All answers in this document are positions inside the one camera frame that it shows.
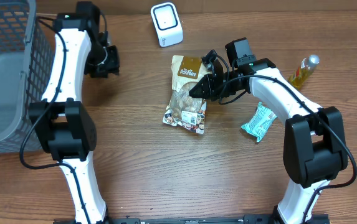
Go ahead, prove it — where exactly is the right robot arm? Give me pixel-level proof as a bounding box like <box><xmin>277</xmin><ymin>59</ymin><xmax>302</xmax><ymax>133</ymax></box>
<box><xmin>189</xmin><ymin>38</ymin><xmax>348</xmax><ymax>223</ymax></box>

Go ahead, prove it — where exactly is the teal snack packet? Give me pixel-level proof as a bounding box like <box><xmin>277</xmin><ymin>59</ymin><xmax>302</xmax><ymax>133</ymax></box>
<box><xmin>241</xmin><ymin>102</ymin><xmax>277</xmax><ymax>142</ymax></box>

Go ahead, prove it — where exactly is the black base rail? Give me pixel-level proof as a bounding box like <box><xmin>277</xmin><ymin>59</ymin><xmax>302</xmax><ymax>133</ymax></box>
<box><xmin>52</xmin><ymin>213</ymin><xmax>331</xmax><ymax>224</ymax></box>

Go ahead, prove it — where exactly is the white barcode scanner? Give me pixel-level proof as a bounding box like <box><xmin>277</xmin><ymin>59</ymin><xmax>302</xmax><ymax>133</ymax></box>
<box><xmin>150</xmin><ymin>2</ymin><xmax>184</xmax><ymax>47</ymax></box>

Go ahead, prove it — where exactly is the brown white snack bag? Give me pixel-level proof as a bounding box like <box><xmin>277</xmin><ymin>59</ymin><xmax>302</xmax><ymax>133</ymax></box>
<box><xmin>163</xmin><ymin>55</ymin><xmax>210</xmax><ymax>134</ymax></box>

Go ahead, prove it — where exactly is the yellow liquid bottle grey cap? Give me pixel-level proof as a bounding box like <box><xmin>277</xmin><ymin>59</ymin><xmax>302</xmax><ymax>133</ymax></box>
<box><xmin>287</xmin><ymin>54</ymin><xmax>320</xmax><ymax>90</ymax></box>

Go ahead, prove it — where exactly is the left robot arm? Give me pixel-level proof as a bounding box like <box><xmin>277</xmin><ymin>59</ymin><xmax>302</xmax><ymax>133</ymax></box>
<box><xmin>29</xmin><ymin>1</ymin><xmax>120</xmax><ymax>223</ymax></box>

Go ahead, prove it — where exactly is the grey plastic mesh basket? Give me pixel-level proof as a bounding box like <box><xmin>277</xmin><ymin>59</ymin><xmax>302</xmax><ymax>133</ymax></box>
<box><xmin>0</xmin><ymin>0</ymin><xmax>54</xmax><ymax>153</ymax></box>

